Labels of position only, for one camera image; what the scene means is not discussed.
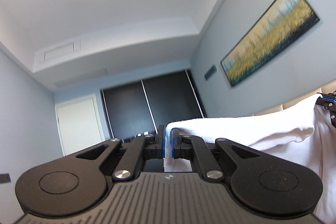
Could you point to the grey wall switch plate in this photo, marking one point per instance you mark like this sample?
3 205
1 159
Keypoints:
210 72

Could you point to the black sliding wardrobe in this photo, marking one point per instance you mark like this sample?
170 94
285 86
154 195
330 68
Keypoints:
144 105

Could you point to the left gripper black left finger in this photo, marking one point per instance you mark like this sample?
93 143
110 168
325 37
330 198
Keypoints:
132 157

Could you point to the framed yellow field painting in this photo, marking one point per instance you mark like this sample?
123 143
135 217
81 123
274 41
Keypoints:
282 24

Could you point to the cream sweatshirt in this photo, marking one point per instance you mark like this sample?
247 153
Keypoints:
302 134

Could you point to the beige padded headboard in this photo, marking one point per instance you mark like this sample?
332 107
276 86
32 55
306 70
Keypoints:
325 89

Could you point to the white room door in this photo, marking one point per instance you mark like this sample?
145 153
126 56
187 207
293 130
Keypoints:
78 124

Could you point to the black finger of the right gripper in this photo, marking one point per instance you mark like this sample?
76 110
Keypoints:
326 97
327 103

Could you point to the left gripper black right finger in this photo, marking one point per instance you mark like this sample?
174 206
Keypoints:
196 150

